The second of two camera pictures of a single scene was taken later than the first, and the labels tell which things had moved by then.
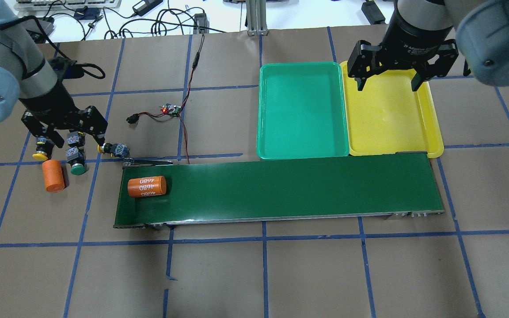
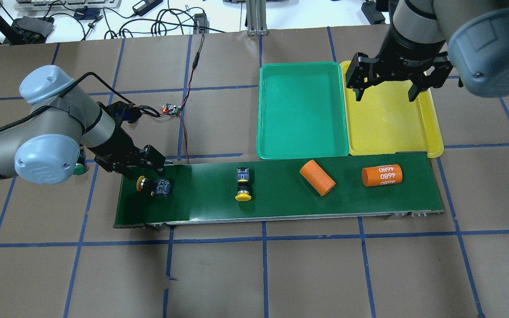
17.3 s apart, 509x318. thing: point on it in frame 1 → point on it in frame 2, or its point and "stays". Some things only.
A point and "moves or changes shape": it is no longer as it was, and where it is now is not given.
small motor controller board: [171, 108] stays
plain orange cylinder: [54, 178] moves or changes shape
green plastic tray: [301, 111] stays
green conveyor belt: [380, 185] stays
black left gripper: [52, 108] → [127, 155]
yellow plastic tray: [388, 117] stays
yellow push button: [117, 149] moves or changes shape
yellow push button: [43, 151] moves or changes shape
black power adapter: [201, 20] stays
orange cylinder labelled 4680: [146, 186] → [381, 175]
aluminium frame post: [256, 13] stays
